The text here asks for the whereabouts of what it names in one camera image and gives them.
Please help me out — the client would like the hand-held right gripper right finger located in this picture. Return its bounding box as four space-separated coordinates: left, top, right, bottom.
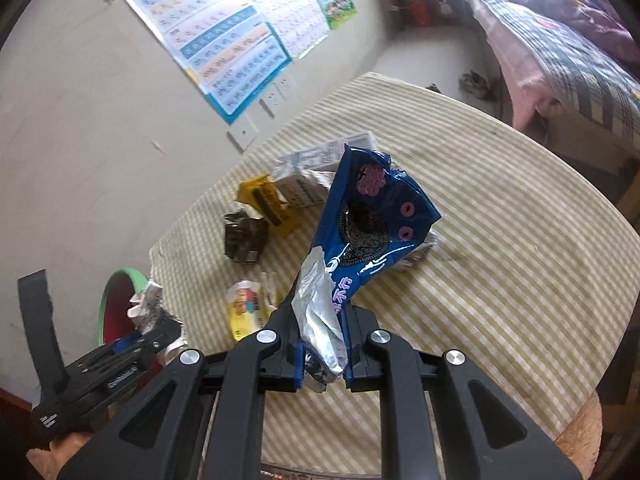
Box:
342 305 583 480

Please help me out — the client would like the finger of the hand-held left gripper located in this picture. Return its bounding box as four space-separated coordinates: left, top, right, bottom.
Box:
112 337 151 361
137 320 182 356

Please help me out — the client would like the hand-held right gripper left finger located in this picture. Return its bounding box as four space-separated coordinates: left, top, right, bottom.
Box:
57 300 306 480

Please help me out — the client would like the red bin with green rim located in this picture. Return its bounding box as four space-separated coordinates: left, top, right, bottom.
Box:
97 268 151 346

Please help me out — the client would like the blue snack wrapper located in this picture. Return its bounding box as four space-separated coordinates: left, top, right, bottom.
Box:
294 145 442 391

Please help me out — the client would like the white drink carton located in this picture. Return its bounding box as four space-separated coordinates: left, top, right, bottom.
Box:
272 131 377 209

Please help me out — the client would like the person's left hand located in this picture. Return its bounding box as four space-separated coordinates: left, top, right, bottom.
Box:
26 430 96 480

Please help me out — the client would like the yellow white cartoon wrapper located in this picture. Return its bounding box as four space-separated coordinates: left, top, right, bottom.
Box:
225 272 278 343

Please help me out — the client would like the brown crumpled wrapper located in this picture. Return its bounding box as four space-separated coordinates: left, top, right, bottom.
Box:
222 209 271 266

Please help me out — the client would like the tan chair cushion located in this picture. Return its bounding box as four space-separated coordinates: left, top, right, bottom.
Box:
555 392 606 471

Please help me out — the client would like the pink bed sheet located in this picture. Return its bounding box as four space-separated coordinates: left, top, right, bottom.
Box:
472 2 561 133

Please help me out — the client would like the red container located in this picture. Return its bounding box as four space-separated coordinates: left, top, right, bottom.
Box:
410 0 432 28

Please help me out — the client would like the bed with plaid quilt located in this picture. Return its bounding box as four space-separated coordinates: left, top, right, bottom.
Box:
462 0 640 151

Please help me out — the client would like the purple blanket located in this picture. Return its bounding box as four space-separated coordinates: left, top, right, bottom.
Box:
505 0 636 61

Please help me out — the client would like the white wall plate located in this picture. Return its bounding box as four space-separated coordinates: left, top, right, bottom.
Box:
226 119 260 153

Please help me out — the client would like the blue bordered wall poster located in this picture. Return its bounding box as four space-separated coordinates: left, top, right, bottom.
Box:
117 0 293 126

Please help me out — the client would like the white wall poster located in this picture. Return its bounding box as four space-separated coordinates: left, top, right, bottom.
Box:
235 0 331 61

